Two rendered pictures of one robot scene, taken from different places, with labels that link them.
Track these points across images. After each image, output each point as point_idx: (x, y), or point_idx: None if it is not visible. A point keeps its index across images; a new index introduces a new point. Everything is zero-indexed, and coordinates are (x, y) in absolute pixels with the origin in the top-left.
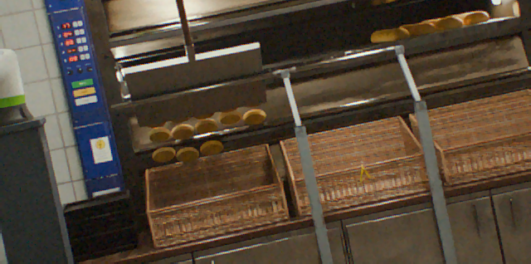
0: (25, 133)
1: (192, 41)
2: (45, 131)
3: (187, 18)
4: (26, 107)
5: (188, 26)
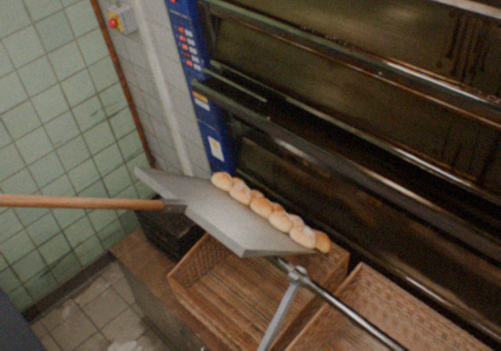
0: None
1: (163, 208)
2: None
3: (124, 208)
4: None
5: (137, 208)
